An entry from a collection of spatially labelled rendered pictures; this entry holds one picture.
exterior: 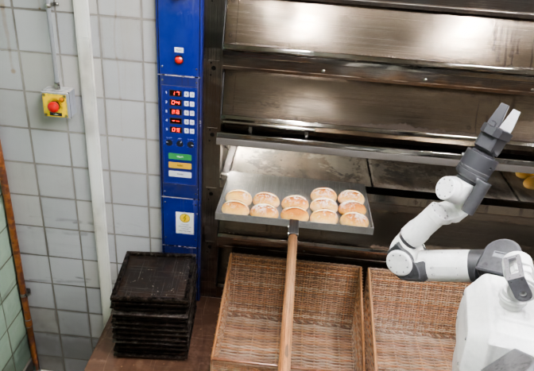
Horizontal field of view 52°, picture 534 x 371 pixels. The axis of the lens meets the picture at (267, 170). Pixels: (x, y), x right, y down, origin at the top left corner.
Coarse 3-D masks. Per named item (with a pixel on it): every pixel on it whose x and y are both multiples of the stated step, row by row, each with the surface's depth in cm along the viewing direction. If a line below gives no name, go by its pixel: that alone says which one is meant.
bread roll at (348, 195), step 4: (344, 192) 204; (348, 192) 204; (352, 192) 204; (356, 192) 204; (340, 196) 205; (344, 196) 204; (348, 196) 203; (352, 196) 203; (356, 196) 203; (360, 196) 204; (340, 200) 204; (344, 200) 204; (360, 200) 204; (364, 200) 206
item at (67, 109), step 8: (48, 88) 201; (64, 88) 203; (72, 88) 203; (48, 96) 199; (56, 96) 199; (64, 96) 198; (72, 96) 203; (64, 104) 200; (72, 104) 204; (48, 112) 202; (56, 112) 202; (64, 112) 201; (72, 112) 205
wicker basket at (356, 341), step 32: (256, 256) 229; (224, 288) 216; (320, 288) 230; (352, 288) 229; (224, 320) 224; (256, 320) 232; (320, 320) 233; (352, 320) 232; (224, 352) 215; (256, 352) 217; (320, 352) 219; (352, 352) 220
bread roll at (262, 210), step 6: (258, 204) 192; (264, 204) 192; (270, 204) 193; (252, 210) 192; (258, 210) 191; (264, 210) 191; (270, 210) 191; (276, 210) 192; (264, 216) 191; (270, 216) 191; (276, 216) 192
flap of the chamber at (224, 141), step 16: (224, 128) 211; (224, 144) 194; (240, 144) 194; (256, 144) 193; (272, 144) 193; (288, 144) 193; (368, 144) 204; (384, 144) 206; (400, 144) 209; (400, 160) 191; (416, 160) 191; (432, 160) 191; (448, 160) 190
